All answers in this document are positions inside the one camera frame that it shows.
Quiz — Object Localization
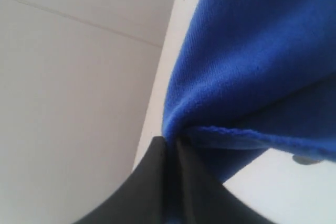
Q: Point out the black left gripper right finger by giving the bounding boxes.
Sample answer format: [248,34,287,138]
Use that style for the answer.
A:
[176,140,272,224]

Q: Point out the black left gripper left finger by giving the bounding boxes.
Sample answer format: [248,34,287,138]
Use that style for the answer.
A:
[76,136,166,224]

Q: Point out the blue towel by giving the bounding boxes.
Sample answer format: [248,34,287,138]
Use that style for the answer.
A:
[162,0,335,182]

